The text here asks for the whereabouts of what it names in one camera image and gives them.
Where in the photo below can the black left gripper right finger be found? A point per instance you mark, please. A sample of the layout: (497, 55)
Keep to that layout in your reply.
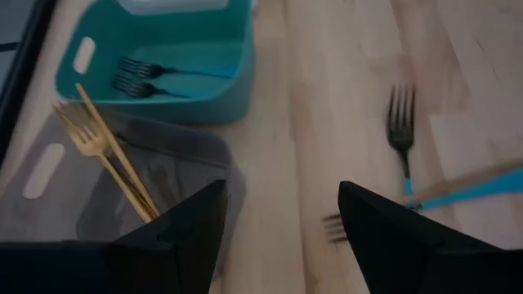
(380, 245)

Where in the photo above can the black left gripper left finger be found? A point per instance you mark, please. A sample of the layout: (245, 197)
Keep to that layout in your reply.
(200, 237)

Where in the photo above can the grey translucent plastic bin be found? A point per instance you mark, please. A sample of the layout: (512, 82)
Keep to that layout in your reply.
(184, 143)

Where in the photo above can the cutlery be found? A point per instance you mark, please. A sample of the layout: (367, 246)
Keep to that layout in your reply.
(482, 190)

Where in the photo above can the teal plastic bin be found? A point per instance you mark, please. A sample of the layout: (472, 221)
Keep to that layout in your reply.
(229, 102)

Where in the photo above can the white plastic bin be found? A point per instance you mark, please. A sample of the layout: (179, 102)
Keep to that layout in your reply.
(171, 6)

